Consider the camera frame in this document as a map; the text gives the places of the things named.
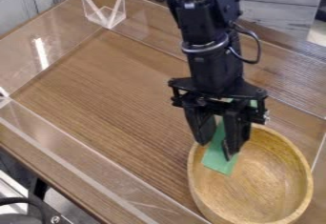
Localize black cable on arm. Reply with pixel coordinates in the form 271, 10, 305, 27
229, 22, 262, 65

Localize green rectangular block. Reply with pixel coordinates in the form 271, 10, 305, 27
201, 97, 259, 176

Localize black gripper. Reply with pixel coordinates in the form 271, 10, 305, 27
169, 42, 267, 160

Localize brown wooden bowl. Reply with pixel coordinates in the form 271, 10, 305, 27
187, 125, 313, 224

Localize black floor cable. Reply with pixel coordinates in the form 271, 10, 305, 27
0, 198, 43, 224

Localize black table leg bracket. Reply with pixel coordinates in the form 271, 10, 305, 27
28, 177, 72, 224

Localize clear acrylic corner bracket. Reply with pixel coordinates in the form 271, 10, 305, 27
82, 0, 126, 30

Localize clear acrylic front wall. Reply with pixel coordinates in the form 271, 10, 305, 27
0, 97, 210, 224

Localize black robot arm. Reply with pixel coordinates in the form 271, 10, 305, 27
160, 0, 267, 159

